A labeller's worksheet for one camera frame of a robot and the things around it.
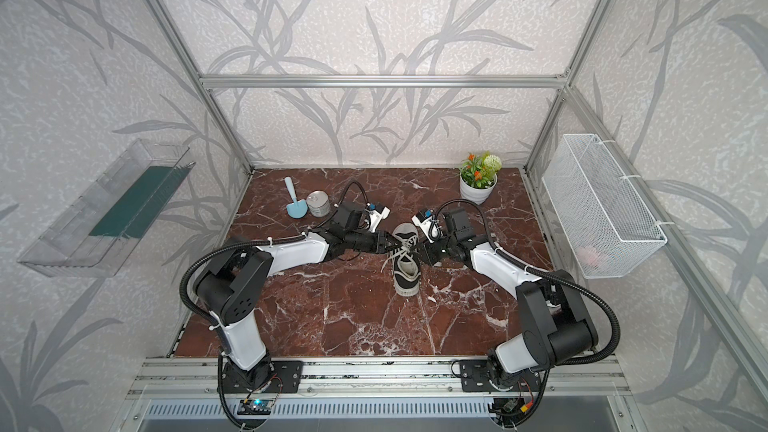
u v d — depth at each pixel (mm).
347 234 737
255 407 715
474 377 727
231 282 486
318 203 1029
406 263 892
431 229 783
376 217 843
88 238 628
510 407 751
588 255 726
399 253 893
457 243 694
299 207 1083
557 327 433
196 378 753
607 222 607
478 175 985
